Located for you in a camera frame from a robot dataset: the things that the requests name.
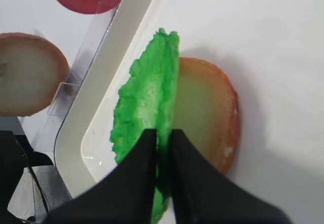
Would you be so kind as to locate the green lettuce leaf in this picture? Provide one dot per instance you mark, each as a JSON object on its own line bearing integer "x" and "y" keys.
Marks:
{"x": 147, "y": 101}

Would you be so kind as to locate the upright bread slice left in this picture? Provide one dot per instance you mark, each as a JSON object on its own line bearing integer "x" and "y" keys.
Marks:
{"x": 32, "y": 69}

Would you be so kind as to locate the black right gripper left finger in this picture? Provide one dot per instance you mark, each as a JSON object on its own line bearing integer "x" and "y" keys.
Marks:
{"x": 124, "y": 196}

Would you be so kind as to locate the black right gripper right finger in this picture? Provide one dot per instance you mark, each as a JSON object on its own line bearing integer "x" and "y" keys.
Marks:
{"x": 201, "y": 194}

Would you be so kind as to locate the white rectangular metal tray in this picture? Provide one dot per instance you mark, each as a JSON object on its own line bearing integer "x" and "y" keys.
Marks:
{"x": 271, "y": 51}

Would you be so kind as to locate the flat bread slice in tray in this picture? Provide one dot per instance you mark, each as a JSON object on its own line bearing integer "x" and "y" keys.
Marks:
{"x": 207, "y": 110}

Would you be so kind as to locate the clear acrylic holder left strip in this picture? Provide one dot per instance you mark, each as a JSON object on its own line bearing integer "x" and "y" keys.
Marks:
{"x": 41, "y": 129}

